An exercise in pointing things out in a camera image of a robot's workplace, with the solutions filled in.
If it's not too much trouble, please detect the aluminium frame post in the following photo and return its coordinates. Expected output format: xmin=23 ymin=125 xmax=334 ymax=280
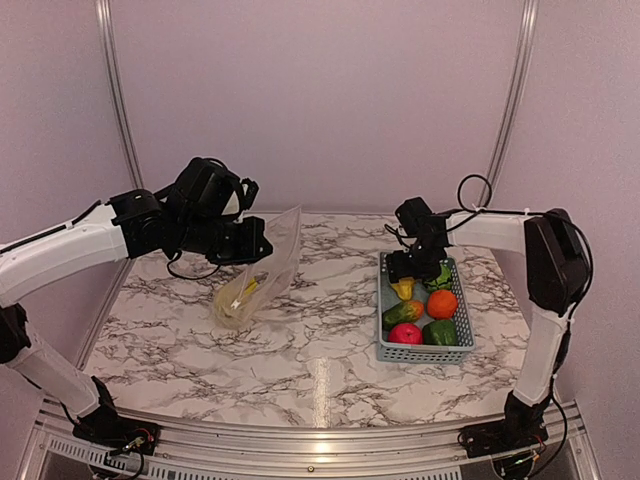
xmin=488 ymin=0 xmax=539 ymax=187
xmin=95 ymin=0 xmax=145 ymax=189

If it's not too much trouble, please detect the clear zip top bag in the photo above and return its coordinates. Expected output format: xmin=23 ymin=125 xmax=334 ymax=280
xmin=216 ymin=205 xmax=302 ymax=321

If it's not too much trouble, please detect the right aluminium frame post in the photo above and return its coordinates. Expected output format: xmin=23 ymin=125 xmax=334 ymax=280
xmin=488 ymin=0 xmax=539 ymax=187

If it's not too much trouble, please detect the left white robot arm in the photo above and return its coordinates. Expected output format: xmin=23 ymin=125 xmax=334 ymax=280
xmin=1 ymin=190 xmax=273 ymax=446

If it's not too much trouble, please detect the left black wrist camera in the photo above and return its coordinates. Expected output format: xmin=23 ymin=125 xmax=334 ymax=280
xmin=165 ymin=157 xmax=259 ymax=225

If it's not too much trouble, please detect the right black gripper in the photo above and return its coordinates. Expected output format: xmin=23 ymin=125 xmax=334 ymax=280
xmin=386 ymin=239 xmax=443 ymax=283

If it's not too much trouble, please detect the grey plastic basket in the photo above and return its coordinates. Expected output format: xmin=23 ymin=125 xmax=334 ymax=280
xmin=376 ymin=250 xmax=477 ymax=365

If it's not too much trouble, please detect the yellow toy banana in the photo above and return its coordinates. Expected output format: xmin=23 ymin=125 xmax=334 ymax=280
xmin=212 ymin=277 xmax=259 ymax=330

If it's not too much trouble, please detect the orange toy orange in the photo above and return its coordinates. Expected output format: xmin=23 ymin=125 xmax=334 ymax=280
xmin=426 ymin=290 xmax=459 ymax=320

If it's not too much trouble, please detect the yellow toy lemon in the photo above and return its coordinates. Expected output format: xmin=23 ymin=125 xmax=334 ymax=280
xmin=390 ymin=277 xmax=416 ymax=301

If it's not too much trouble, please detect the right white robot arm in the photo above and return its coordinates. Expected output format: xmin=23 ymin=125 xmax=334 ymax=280
xmin=386 ymin=197 xmax=593 ymax=458

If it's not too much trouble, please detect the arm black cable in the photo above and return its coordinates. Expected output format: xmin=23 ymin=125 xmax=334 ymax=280
xmin=165 ymin=249 xmax=224 ymax=280
xmin=444 ymin=173 xmax=596 ymax=321

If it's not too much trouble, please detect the green toy cabbage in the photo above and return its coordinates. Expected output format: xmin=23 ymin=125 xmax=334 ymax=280
xmin=422 ymin=264 xmax=453 ymax=293

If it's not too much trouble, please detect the red toy apple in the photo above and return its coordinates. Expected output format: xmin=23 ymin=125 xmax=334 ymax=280
xmin=388 ymin=323 xmax=423 ymax=345

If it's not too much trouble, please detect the front aluminium rail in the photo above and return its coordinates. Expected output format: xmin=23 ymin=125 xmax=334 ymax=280
xmin=17 ymin=399 xmax=601 ymax=479

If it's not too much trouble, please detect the left aluminium frame post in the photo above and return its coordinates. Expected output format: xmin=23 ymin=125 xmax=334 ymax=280
xmin=95 ymin=0 xmax=145 ymax=189

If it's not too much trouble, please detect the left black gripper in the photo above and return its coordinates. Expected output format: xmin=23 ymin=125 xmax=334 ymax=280
xmin=176 ymin=212 xmax=272 ymax=265

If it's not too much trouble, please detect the green orange toy cucumber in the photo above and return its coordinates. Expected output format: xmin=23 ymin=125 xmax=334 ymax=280
xmin=382 ymin=300 xmax=424 ymax=330

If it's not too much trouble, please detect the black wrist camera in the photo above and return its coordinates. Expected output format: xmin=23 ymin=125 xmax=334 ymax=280
xmin=165 ymin=157 xmax=259 ymax=225
xmin=384 ymin=197 xmax=449 ymax=249

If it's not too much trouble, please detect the green toy bell pepper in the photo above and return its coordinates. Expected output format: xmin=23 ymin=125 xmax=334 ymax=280
xmin=422 ymin=319 xmax=458 ymax=346

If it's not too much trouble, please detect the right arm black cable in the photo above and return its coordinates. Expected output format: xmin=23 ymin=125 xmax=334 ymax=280
xmin=444 ymin=173 xmax=596 ymax=321

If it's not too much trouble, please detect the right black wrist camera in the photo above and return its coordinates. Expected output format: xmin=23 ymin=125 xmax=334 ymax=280
xmin=384 ymin=197 xmax=449 ymax=249

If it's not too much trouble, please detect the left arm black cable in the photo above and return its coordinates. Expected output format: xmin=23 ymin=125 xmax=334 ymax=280
xmin=165 ymin=249 xmax=224 ymax=280

